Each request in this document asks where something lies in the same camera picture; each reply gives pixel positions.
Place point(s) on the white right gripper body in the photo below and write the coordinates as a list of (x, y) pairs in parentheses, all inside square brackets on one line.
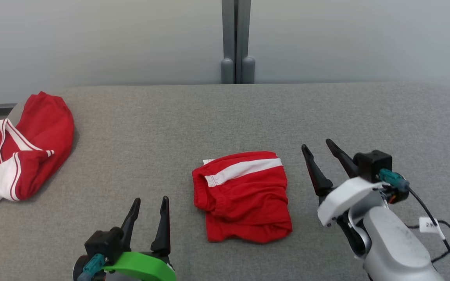
[(346, 195)]

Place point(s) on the red shorts with white stripe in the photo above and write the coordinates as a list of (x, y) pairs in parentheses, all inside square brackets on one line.
[(244, 199)]

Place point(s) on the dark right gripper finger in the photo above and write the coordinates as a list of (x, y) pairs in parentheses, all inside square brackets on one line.
[(318, 175), (344, 158)]

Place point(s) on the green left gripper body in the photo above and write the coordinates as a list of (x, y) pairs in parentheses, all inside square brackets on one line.
[(143, 267)]

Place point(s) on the red white basketball jersey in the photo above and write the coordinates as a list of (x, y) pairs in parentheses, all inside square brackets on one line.
[(45, 128)]

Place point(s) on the teal right camera connector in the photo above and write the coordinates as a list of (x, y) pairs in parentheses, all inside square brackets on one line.
[(393, 180)]

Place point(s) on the teal left camera connector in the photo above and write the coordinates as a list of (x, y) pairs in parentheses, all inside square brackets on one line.
[(92, 267)]

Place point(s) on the grey wall post rounded caps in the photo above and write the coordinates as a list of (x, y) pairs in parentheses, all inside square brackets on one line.
[(236, 39)]

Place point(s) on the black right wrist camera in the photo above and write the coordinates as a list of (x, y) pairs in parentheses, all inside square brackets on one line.
[(371, 166)]

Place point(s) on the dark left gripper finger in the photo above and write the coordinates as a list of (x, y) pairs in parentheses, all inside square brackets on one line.
[(131, 222), (163, 234)]

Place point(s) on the teal camera connector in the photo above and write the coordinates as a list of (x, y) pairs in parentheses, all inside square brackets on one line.
[(393, 180), (92, 267)]

